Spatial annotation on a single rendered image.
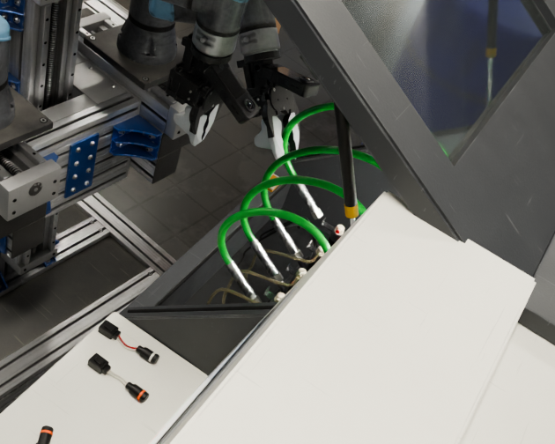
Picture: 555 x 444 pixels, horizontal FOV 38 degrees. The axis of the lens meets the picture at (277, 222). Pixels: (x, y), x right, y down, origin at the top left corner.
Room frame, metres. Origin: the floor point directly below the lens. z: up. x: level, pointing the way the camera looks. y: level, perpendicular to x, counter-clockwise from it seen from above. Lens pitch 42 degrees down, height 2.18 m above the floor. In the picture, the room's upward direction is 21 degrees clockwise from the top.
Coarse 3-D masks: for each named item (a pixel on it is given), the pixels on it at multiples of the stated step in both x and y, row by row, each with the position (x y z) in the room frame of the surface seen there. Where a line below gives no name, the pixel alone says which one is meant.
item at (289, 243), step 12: (288, 156) 1.14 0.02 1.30; (300, 156) 1.14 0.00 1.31; (360, 156) 1.11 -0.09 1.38; (276, 168) 1.15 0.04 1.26; (264, 180) 1.15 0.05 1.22; (264, 192) 1.15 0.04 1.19; (264, 204) 1.15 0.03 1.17; (276, 228) 1.13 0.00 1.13; (288, 240) 1.13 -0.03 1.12; (300, 252) 1.13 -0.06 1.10
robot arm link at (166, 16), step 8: (152, 0) 1.35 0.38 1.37; (160, 0) 1.35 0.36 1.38; (152, 8) 1.35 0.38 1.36; (160, 8) 1.35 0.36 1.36; (168, 8) 1.36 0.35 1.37; (176, 8) 1.36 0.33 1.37; (184, 8) 1.37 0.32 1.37; (152, 16) 1.36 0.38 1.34; (160, 16) 1.36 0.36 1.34; (168, 16) 1.36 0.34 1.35; (176, 16) 1.37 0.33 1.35; (184, 16) 1.37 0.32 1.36; (192, 16) 1.38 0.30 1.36
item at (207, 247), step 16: (272, 192) 1.45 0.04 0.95; (240, 224) 1.30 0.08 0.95; (256, 224) 1.40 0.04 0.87; (208, 240) 1.22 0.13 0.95; (240, 240) 1.34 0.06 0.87; (192, 256) 1.16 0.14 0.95; (208, 256) 1.17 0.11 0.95; (176, 272) 1.10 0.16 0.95; (192, 272) 1.12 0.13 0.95; (208, 272) 1.21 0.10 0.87; (160, 288) 1.04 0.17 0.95; (176, 288) 1.06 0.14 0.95; (192, 288) 1.15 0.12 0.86; (144, 304) 0.99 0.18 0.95; (160, 304) 1.01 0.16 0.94; (176, 304) 1.09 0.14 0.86
